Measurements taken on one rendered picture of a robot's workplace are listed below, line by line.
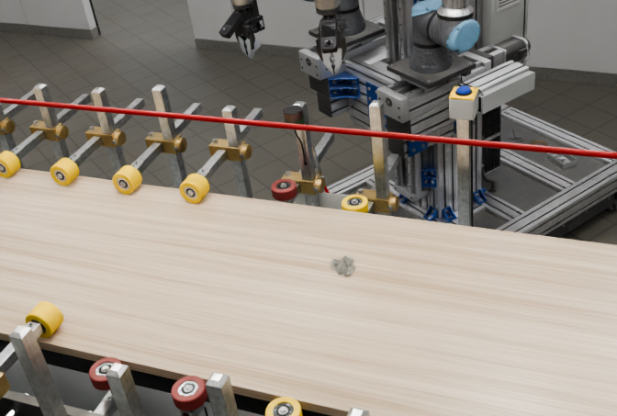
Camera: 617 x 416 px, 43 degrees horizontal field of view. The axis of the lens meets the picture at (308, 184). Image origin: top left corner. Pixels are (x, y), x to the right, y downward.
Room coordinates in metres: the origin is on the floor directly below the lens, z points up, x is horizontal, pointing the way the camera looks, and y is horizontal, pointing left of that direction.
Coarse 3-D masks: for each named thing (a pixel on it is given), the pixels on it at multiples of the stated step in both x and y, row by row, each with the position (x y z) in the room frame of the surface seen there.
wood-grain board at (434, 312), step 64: (0, 192) 2.30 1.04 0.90; (64, 192) 2.24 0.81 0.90; (0, 256) 1.93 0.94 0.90; (64, 256) 1.88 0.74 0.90; (128, 256) 1.84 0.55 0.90; (192, 256) 1.80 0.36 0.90; (256, 256) 1.76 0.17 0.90; (320, 256) 1.72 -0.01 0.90; (384, 256) 1.68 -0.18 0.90; (448, 256) 1.64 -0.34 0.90; (512, 256) 1.60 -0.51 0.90; (576, 256) 1.57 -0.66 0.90; (0, 320) 1.63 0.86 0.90; (64, 320) 1.60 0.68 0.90; (128, 320) 1.56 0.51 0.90; (192, 320) 1.53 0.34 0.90; (256, 320) 1.49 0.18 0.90; (320, 320) 1.46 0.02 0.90; (384, 320) 1.43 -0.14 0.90; (448, 320) 1.40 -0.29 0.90; (512, 320) 1.37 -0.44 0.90; (576, 320) 1.34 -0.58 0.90; (256, 384) 1.28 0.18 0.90; (320, 384) 1.26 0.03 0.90; (384, 384) 1.23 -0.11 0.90; (448, 384) 1.20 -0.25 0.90; (512, 384) 1.18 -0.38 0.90; (576, 384) 1.15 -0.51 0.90
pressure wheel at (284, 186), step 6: (282, 180) 2.12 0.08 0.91; (288, 180) 2.12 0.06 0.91; (276, 186) 2.09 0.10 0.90; (282, 186) 2.09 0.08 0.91; (288, 186) 2.08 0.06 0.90; (294, 186) 2.08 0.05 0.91; (276, 192) 2.06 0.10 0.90; (282, 192) 2.05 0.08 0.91; (288, 192) 2.06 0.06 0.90; (294, 192) 2.07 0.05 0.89; (276, 198) 2.06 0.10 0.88; (282, 198) 2.05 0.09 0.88; (288, 198) 2.05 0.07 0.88
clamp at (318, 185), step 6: (294, 174) 2.20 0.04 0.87; (300, 174) 2.20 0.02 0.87; (318, 174) 2.18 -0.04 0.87; (294, 180) 2.17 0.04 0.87; (300, 180) 2.16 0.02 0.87; (306, 180) 2.16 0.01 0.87; (312, 180) 2.15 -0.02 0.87; (318, 180) 2.15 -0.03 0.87; (324, 180) 2.17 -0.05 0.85; (300, 186) 2.16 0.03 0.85; (306, 186) 2.15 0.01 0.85; (312, 186) 2.14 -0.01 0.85; (318, 186) 2.14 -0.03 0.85; (324, 186) 2.17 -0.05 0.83; (300, 192) 2.16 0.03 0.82; (306, 192) 2.15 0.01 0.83; (312, 192) 2.14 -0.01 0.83; (318, 192) 2.14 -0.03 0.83
